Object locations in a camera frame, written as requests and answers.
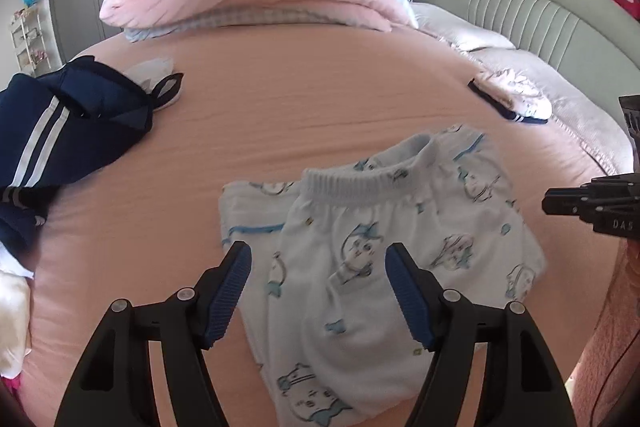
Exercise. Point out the white clothes pile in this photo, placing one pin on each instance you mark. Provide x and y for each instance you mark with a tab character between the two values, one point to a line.
12	307

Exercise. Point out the pale pink pillow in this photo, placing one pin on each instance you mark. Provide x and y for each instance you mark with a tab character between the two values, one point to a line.
570	107
460	27

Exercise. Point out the grey padded headboard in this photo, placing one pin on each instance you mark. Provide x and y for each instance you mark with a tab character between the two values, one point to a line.
525	2

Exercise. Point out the navy white striped garment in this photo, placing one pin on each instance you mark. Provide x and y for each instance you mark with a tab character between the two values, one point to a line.
75	122

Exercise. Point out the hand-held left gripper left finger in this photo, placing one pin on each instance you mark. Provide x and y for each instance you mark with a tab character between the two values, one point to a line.
230	297

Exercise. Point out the bright pink cloth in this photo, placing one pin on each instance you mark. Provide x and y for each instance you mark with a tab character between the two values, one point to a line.
13	384

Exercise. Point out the bed with pink sheet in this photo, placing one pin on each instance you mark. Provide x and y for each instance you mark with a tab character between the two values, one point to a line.
300	97

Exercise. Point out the white cartoon print shorts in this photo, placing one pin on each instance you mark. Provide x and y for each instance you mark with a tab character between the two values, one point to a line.
360	307

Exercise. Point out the folded white printed garment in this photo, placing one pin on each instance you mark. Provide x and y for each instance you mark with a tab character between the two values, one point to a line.
515	94

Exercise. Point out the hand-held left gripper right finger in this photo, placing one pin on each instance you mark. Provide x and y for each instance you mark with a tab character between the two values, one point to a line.
407	297

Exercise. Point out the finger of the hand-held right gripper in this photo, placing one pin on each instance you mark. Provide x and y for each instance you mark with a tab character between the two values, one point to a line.
562	196
565	208

